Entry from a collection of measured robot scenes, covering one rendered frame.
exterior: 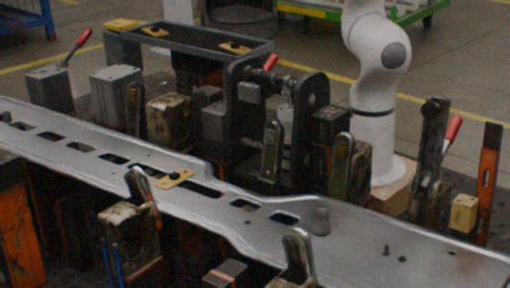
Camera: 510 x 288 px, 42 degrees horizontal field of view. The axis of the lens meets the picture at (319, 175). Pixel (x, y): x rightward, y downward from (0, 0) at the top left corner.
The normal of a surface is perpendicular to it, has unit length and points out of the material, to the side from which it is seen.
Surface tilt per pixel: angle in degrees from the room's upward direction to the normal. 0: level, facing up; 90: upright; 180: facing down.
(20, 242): 90
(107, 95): 90
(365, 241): 0
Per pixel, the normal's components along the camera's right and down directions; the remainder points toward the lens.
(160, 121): -0.54, 0.40
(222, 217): 0.00, -0.88
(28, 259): 0.84, 0.25
